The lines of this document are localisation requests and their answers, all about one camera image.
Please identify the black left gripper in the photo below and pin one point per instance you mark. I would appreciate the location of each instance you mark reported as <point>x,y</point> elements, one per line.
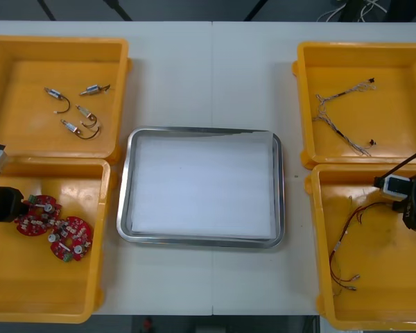
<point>5,204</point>

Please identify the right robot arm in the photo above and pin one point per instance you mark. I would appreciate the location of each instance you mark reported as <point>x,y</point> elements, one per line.
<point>397,185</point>

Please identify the round red circuit board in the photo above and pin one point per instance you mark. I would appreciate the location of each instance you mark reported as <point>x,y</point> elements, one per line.
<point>76,236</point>
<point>38,222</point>

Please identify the white sheet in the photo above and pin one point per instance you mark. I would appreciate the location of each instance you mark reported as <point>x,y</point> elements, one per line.
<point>201,184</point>

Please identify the black stand leg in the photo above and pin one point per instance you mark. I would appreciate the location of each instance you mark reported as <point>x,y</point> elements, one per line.
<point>256,9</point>
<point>46,9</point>
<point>119,10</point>

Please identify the steel tray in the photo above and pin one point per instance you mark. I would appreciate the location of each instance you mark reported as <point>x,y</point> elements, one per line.
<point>123,208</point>

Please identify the yellow-orange plastic bin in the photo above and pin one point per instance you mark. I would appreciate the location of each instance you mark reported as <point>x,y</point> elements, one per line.
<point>388,114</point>
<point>385,277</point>
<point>38,281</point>
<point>27,142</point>

